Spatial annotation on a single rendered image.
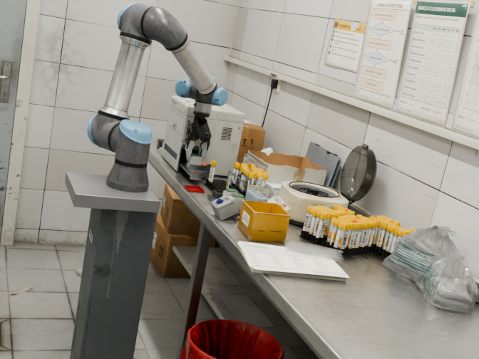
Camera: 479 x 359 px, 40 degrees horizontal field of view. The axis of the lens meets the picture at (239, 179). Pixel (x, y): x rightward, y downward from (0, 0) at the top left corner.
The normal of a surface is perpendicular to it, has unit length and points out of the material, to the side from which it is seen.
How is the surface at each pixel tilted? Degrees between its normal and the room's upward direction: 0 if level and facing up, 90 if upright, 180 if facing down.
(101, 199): 90
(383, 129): 90
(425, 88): 94
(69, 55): 90
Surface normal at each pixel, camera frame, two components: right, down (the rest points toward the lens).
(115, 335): 0.35, 0.28
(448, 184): -0.92, -0.08
